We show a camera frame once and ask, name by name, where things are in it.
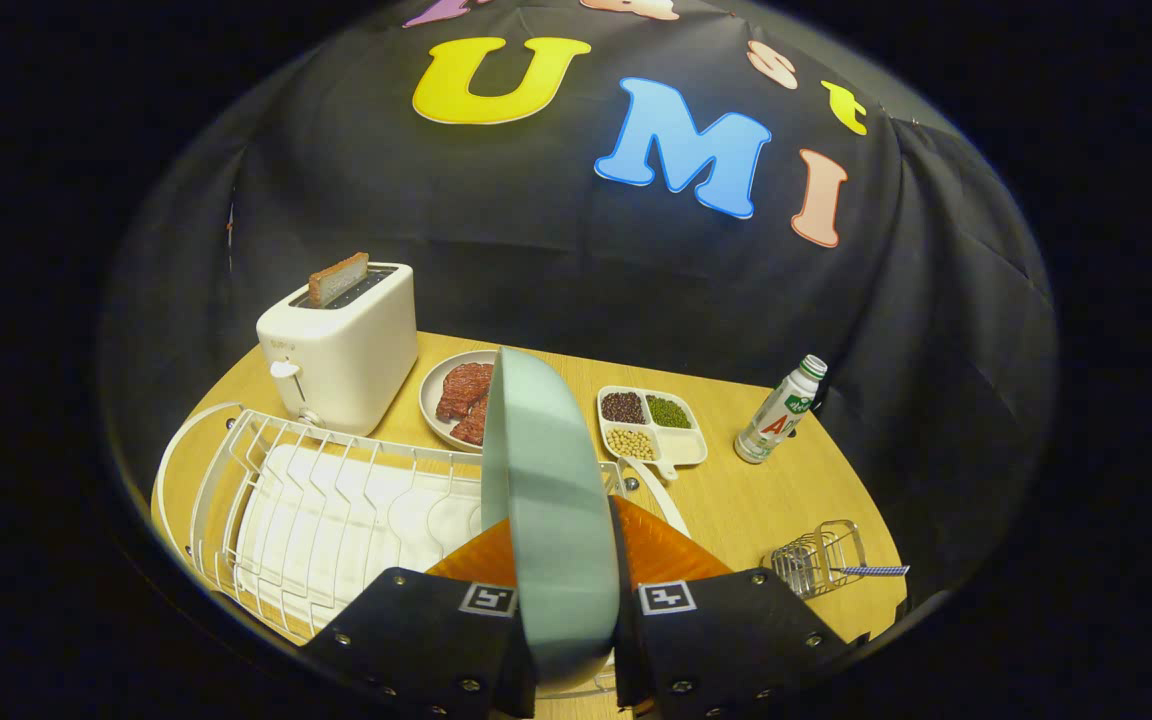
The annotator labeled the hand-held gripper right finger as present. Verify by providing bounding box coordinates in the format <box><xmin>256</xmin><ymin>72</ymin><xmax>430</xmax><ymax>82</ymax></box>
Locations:
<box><xmin>608</xmin><ymin>495</ymin><xmax>867</xmax><ymax>716</ymax></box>

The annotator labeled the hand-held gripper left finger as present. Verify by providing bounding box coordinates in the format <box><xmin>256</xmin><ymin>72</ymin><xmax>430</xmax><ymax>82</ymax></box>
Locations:
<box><xmin>301</xmin><ymin>517</ymin><xmax>537</xmax><ymax>720</ymax></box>

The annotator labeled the metal wire basket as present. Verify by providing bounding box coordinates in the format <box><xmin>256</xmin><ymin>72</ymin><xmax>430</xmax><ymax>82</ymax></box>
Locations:
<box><xmin>769</xmin><ymin>520</ymin><xmax>869</xmax><ymax>600</ymax></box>

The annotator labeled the white wire dish rack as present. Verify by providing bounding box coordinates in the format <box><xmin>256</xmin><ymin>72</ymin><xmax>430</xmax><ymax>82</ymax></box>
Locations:
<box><xmin>153</xmin><ymin>402</ymin><xmax>692</xmax><ymax>646</ymax></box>

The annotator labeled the light green plate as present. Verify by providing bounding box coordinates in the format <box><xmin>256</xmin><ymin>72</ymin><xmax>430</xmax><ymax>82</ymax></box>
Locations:
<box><xmin>481</xmin><ymin>347</ymin><xmax>622</xmax><ymax>691</ymax></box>

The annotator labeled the white divided bean dish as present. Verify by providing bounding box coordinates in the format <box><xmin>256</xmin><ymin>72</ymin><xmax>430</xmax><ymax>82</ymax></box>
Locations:
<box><xmin>597</xmin><ymin>386</ymin><xmax>709</xmax><ymax>481</ymax></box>

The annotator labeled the beige plate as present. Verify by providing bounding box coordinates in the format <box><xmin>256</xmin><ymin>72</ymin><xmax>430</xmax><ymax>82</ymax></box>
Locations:
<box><xmin>419</xmin><ymin>350</ymin><xmax>502</xmax><ymax>454</ymax></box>

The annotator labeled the red meat slice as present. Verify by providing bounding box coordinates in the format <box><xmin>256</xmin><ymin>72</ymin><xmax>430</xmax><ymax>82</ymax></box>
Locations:
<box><xmin>451</xmin><ymin>396</ymin><xmax>489</xmax><ymax>447</ymax></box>
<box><xmin>436</xmin><ymin>362</ymin><xmax>494</xmax><ymax>422</ymax></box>

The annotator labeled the white bottle green label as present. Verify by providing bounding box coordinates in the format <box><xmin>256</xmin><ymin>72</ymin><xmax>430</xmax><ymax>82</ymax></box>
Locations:
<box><xmin>734</xmin><ymin>354</ymin><xmax>828</xmax><ymax>465</ymax></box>

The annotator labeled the white toaster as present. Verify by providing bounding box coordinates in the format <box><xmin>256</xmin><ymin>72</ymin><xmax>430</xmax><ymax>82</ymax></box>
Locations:
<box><xmin>256</xmin><ymin>262</ymin><xmax>419</xmax><ymax>437</ymax></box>

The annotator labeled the brown bread slice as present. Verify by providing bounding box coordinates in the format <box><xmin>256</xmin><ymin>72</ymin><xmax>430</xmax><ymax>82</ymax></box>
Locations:
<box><xmin>308</xmin><ymin>252</ymin><xmax>371</xmax><ymax>307</ymax></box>

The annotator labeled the black backdrop cloth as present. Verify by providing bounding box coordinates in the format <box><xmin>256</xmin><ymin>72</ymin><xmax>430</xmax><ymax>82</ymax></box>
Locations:
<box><xmin>101</xmin><ymin>0</ymin><xmax>1057</xmax><ymax>601</ymax></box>

